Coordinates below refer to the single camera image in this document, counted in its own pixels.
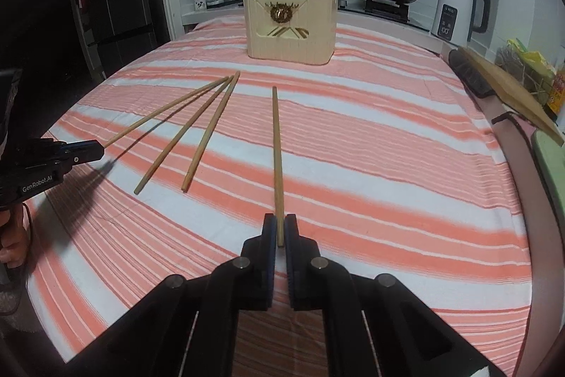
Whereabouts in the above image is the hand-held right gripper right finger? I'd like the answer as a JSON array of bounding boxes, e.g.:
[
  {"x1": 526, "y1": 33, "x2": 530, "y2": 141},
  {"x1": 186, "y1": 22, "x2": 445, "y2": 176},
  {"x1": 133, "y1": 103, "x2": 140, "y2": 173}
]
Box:
[{"x1": 285, "y1": 213, "x2": 506, "y2": 377}]

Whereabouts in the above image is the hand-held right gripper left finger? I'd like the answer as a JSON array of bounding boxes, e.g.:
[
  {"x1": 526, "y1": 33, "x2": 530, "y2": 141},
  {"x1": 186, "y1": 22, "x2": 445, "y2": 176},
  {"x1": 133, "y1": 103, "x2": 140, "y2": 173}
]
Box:
[{"x1": 62, "y1": 213, "x2": 278, "y2": 377}]

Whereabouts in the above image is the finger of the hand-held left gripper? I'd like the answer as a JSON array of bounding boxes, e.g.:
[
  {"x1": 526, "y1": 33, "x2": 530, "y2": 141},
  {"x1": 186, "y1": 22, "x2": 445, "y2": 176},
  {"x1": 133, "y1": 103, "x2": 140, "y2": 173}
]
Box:
[
  {"x1": 53, "y1": 149, "x2": 106, "y2": 171},
  {"x1": 42, "y1": 140, "x2": 104, "y2": 153}
]

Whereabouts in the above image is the wooden chopstick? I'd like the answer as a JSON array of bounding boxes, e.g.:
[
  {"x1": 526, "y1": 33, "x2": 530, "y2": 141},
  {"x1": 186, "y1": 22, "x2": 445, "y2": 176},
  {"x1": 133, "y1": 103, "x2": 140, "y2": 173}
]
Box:
[
  {"x1": 133, "y1": 77, "x2": 234, "y2": 196},
  {"x1": 271, "y1": 86, "x2": 285, "y2": 247},
  {"x1": 182, "y1": 70, "x2": 241, "y2": 191},
  {"x1": 101, "y1": 76, "x2": 233, "y2": 148}
]

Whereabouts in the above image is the cream utensil holder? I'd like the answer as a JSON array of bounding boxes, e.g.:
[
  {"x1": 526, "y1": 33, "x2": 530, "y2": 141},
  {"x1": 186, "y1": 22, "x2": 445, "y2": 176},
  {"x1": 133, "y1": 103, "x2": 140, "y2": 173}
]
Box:
[{"x1": 244, "y1": 0, "x2": 338, "y2": 66}]

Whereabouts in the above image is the person's left forearm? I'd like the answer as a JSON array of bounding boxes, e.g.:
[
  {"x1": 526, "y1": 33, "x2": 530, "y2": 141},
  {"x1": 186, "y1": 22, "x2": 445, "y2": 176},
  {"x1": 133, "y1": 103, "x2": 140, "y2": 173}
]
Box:
[{"x1": 0, "y1": 266, "x2": 32, "y2": 331}]

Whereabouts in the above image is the person's left hand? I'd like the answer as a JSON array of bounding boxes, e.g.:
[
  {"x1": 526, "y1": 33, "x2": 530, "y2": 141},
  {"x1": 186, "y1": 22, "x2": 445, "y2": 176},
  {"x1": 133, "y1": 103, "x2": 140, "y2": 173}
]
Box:
[{"x1": 0, "y1": 202, "x2": 34, "y2": 268}]

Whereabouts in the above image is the pink white striped cloth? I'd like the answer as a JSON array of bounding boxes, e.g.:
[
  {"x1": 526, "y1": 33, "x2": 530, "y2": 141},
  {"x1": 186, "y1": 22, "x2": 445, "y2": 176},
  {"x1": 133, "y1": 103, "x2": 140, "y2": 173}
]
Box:
[{"x1": 26, "y1": 12, "x2": 533, "y2": 377}]

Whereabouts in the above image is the black gas stove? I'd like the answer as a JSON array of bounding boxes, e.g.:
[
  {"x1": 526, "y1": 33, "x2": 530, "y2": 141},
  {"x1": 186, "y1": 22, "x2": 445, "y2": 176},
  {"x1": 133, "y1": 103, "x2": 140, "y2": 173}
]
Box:
[{"x1": 267, "y1": 0, "x2": 431, "y2": 26}]

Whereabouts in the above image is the black oblong object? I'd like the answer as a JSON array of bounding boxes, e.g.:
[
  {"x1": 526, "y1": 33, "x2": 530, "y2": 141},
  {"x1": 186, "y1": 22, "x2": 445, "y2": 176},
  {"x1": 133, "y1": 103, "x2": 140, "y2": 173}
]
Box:
[{"x1": 448, "y1": 49, "x2": 499, "y2": 98}]

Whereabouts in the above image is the wooden cutting board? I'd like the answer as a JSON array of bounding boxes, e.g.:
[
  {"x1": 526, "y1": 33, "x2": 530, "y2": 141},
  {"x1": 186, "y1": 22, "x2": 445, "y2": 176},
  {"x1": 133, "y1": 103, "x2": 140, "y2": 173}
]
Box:
[{"x1": 457, "y1": 46, "x2": 565, "y2": 147}]

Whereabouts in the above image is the green board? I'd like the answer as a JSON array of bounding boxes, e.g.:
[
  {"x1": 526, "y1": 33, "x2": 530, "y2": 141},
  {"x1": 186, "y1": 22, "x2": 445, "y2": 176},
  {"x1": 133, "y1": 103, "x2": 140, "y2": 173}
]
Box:
[{"x1": 532, "y1": 130, "x2": 565, "y2": 236}]

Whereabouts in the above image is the white electric kettle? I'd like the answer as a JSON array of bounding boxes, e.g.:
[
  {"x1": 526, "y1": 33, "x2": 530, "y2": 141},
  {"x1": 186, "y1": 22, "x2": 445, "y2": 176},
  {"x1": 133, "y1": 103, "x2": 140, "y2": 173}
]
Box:
[{"x1": 429, "y1": 0, "x2": 492, "y2": 47}]

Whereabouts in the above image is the bag of yellow green packets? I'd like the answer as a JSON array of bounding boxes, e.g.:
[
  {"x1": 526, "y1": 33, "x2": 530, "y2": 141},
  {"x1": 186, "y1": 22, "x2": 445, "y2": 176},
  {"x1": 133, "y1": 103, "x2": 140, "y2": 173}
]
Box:
[{"x1": 494, "y1": 38, "x2": 559, "y2": 104}]

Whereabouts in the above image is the brown sauce bottle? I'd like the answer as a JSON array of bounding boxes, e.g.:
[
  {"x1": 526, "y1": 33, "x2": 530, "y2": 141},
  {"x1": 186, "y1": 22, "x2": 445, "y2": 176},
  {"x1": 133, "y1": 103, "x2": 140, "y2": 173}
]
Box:
[{"x1": 545, "y1": 65, "x2": 565, "y2": 117}]

